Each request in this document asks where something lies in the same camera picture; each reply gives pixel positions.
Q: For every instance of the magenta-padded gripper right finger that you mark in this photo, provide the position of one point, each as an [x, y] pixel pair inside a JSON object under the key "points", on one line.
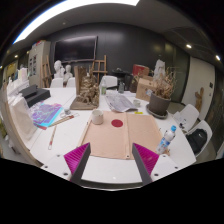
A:
{"points": [[146, 158]]}

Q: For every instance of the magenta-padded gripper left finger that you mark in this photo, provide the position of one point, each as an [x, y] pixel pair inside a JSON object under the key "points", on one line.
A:
{"points": [[77, 158]]}

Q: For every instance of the white drink bottle blue cap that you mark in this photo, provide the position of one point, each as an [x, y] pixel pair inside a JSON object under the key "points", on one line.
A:
{"points": [[165, 140]]}

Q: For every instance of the thin wooden stick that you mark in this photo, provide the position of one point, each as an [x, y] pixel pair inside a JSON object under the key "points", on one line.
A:
{"points": [[52, 137]]}

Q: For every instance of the beige cloth table mat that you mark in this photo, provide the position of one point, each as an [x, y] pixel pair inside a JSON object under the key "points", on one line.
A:
{"points": [[110, 141]]}

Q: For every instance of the wooden paintbrush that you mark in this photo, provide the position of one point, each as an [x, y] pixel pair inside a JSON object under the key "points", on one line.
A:
{"points": [[63, 120]]}

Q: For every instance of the white ceramic cup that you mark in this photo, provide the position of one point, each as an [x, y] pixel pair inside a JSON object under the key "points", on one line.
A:
{"points": [[97, 118]]}

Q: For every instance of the flat round red coaster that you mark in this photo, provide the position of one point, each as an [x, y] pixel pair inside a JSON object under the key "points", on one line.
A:
{"points": [[117, 123]]}

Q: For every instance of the small yellow tag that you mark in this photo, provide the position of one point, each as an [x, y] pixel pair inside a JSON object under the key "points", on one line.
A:
{"points": [[138, 113]]}

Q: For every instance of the small paint jar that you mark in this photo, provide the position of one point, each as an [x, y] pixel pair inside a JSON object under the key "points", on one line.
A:
{"points": [[67, 111]]}

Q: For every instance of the purple and blue book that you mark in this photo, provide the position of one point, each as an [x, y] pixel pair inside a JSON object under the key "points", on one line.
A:
{"points": [[46, 115]]}

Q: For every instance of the black backpack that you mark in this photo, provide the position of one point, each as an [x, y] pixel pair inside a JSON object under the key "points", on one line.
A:
{"points": [[197, 140]]}

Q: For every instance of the small glass jar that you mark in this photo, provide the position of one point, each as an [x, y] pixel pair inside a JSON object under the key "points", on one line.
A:
{"points": [[137, 103]]}

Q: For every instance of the dried plant in grey pot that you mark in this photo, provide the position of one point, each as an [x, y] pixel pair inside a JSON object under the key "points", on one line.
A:
{"points": [[158, 103]]}

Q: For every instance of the grey newspaper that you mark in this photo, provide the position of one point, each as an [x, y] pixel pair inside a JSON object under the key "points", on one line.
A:
{"points": [[120, 101]]}

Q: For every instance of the white plastic chair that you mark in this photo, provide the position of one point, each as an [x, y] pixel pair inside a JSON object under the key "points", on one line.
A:
{"points": [[208, 128], [71, 82], [109, 81], [56, 83], [190, 113]]}

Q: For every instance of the golden brown relief sculpture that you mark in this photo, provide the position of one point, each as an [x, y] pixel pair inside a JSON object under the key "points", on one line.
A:
{"points": [[87, 91]]}

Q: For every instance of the white paper bag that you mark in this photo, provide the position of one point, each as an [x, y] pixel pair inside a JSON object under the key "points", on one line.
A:
{"points": [[23, 116]]}

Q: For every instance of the brown cardboard box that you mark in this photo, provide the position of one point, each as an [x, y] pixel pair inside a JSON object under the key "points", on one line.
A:
{"points": [[142, 89]]}

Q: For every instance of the clear spray bottle green label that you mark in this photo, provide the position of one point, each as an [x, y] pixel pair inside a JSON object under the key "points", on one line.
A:
{"points": [[103, 88]]}

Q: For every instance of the grey glass pitcher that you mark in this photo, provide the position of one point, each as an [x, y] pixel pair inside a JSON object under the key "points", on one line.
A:
{"points": [[121, 88]]}

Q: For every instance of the stacked black boxes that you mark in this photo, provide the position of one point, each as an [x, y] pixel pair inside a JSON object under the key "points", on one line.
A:
{"points": [[35, 95]]}

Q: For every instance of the wooden figure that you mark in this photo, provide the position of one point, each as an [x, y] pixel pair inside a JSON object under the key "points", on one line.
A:
{"points": [[199, 98]]}

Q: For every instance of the white plaster bust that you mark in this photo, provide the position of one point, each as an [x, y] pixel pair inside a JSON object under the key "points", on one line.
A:
{"points": [[59, 68], [68, 73]]}

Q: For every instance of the red box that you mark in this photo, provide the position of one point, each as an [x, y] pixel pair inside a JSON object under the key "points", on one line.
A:
{"points": [[140, 70]]}

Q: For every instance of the white plaster figure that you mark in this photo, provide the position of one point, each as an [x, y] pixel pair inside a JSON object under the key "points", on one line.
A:
{"points": [[159, 68]]}

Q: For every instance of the wooden easel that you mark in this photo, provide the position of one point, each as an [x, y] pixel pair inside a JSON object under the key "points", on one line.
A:
{"points": [[99, 66], [46, 71]]}

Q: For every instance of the white cabinet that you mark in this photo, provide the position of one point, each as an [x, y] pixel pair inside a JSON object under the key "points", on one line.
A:
{"points": [[38, 63]]}

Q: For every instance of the round ceiling lights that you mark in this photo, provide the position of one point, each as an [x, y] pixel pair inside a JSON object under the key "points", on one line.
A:
{"points": [[188, 46]]}

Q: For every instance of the long ceiling light strip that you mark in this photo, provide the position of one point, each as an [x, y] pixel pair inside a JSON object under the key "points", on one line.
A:
{"points": [[66, 8]]}

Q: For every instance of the black wall screen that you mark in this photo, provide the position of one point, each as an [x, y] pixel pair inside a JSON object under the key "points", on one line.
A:
{"points": [[76, 49]]}

